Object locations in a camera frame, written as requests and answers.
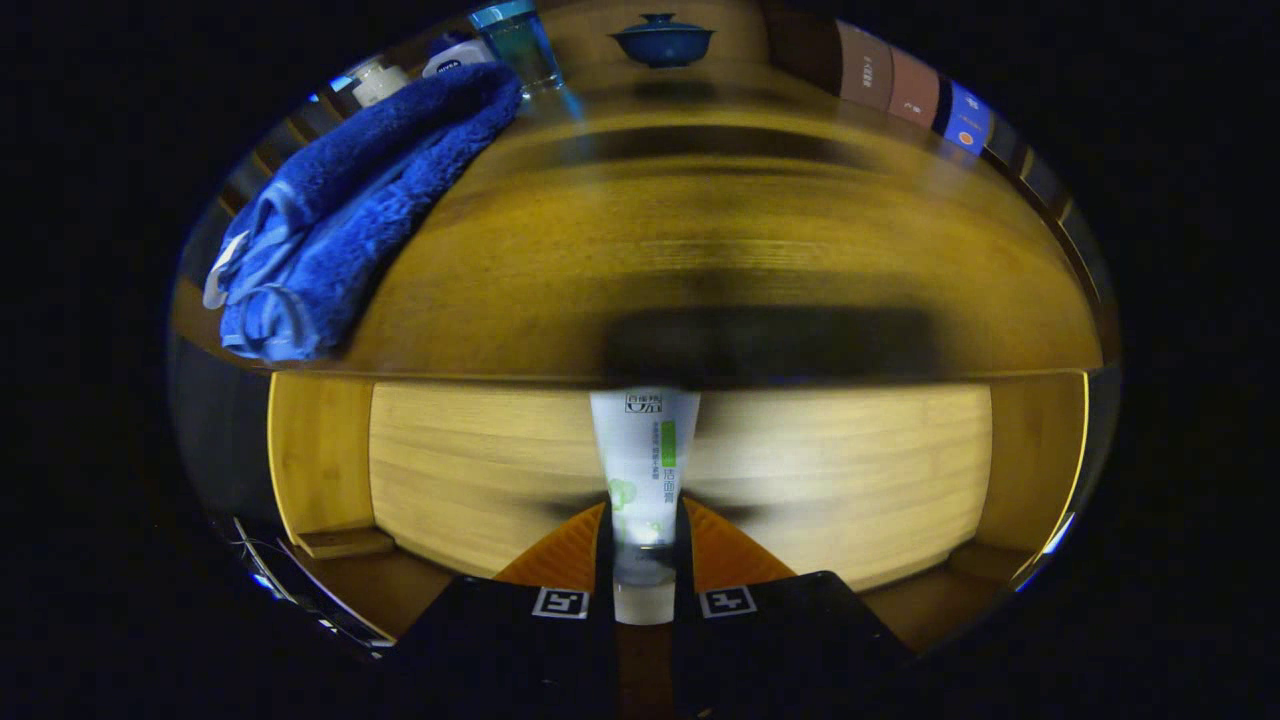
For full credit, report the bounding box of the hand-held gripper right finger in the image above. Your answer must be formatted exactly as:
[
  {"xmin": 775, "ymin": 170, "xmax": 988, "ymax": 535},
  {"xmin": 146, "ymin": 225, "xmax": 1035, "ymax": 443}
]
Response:
[{"xmin": 677, "ymin": 497, "xmax": 916, "ymax": 720}]

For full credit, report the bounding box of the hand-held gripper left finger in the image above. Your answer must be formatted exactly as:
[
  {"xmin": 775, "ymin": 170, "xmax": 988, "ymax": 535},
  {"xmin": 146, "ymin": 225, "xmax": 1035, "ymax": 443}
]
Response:
[{"xmin": 385, "ymin": 500, "xmax": 618, "ymax": 720}]

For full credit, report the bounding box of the brown wooden drawer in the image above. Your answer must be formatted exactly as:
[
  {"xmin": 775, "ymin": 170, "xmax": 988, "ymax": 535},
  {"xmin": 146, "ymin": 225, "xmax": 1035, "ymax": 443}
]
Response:
[{"xmin": 265, "ymin": 370, "xmax": 1091, "ymax": 651}]

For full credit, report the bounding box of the white facial cleanser tube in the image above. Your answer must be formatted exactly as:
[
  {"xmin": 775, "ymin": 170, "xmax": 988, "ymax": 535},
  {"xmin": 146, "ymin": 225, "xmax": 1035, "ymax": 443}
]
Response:
[{"xmin": 588, "ymin": 387, "xmax": 703, "ymax": 626}]

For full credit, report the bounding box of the wooden countertop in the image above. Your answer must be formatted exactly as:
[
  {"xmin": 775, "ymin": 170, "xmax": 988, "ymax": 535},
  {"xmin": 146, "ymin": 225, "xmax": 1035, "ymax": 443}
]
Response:
[{"xmin": 170, "ymin": 60, "xmax": 1106, "ymax": 386}]

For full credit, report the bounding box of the brown wooden cabinet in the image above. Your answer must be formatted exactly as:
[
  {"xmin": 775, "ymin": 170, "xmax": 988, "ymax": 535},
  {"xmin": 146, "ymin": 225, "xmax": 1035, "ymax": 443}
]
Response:
[{"xmin": 170, "ymin": 0, "xmax": 1123, "ymax": 661}]

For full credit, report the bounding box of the folded blue towel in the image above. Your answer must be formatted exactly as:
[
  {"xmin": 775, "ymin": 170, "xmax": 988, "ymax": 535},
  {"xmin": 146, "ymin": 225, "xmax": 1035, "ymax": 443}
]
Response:
[{"xmin": 203, "ymin": 62, "xmax": 525, "ymax": 363}]

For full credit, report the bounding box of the blue book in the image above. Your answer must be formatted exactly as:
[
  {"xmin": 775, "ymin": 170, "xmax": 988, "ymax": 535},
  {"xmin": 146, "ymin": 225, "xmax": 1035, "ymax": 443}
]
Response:
[{"xmin": 935, "ymin": 80, "xmax": 996, "ymax": 156}]

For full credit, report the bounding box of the reddish brown book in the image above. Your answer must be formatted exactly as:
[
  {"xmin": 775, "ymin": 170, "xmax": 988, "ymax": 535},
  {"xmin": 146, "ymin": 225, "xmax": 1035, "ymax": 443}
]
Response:
[{"xmin": 888, "ymin": 45, "xmax": 943, "ymax": 129}]

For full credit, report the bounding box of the white pump bottle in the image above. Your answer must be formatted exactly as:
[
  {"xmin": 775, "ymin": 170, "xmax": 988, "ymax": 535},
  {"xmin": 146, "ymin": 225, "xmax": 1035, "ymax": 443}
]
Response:
[{"xmin": 350, "ymin": 60, "xmax": 411, "ymax": 108}]

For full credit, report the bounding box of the dark brown book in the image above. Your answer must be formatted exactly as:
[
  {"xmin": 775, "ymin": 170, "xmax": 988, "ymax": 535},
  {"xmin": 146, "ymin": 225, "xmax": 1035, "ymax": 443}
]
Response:
[{"xmin": 835, "ymin": 20, "xmax": 894, "ymax": 111}]

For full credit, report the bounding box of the white blue-capped lotion bottle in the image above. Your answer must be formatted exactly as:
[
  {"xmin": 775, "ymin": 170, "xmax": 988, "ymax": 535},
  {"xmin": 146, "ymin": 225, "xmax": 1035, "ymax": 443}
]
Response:
[{"xmin": 422, "ymin": 38, "xmax": 498, "ymax": 79}]

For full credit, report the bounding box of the teal transparent bottle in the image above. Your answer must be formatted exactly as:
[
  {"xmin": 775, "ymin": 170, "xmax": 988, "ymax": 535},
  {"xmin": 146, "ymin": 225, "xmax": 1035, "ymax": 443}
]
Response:
[{"xmin": 468, "ymin": 0, "xmax": 566, "ymax": 96}]

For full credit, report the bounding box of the blue lidded teacup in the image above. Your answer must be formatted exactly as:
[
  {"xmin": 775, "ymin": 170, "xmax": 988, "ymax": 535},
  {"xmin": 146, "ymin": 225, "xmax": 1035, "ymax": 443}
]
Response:
[{"xmin": 610, "ymin": 12, "xmax": 717, "ymax": 69}]

